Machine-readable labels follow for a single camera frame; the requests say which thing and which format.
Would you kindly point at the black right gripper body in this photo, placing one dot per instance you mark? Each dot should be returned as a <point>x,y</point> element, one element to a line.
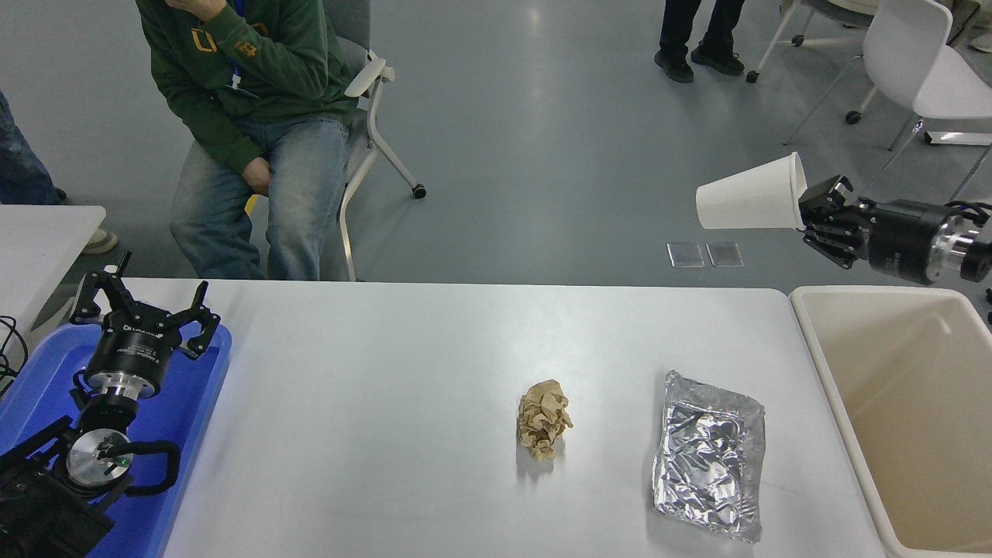
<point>903,240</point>

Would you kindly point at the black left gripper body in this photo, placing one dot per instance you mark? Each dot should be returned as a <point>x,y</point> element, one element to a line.
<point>133,349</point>

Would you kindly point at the white paper cup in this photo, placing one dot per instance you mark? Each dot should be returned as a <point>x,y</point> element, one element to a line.
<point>744,201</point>

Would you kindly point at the silver foil tray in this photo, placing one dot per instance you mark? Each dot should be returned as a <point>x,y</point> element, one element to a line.
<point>709,457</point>

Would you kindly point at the seated person's right hand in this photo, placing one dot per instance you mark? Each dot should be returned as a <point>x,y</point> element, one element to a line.
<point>258,177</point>

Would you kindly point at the seated person's left hand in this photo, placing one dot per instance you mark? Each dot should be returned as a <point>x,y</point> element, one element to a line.
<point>200,8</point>

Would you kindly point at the blue plastic tray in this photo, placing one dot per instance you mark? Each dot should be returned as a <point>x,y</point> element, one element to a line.
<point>186,418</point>

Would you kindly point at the white side table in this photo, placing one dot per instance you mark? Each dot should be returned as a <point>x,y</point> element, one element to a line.
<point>39,240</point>

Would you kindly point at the clear floor plate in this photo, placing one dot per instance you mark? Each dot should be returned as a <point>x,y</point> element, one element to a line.
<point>686,255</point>
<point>725,254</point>

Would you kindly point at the white plastic chair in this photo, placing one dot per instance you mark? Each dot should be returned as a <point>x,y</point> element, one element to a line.
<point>907,46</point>

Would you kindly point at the large pale plastic bin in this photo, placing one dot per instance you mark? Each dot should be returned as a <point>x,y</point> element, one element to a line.
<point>914,434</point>

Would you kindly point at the white-framed chair on casters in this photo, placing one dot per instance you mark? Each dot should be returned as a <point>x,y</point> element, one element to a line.
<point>845,4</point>

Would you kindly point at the seated person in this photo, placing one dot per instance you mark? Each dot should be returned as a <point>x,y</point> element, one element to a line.
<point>256,85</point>

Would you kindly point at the gray chair with white armrest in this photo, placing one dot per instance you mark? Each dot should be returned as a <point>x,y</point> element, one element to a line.
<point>372,77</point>

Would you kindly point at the crumpled tan paper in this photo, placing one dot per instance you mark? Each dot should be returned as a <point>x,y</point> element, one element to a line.
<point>544,418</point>

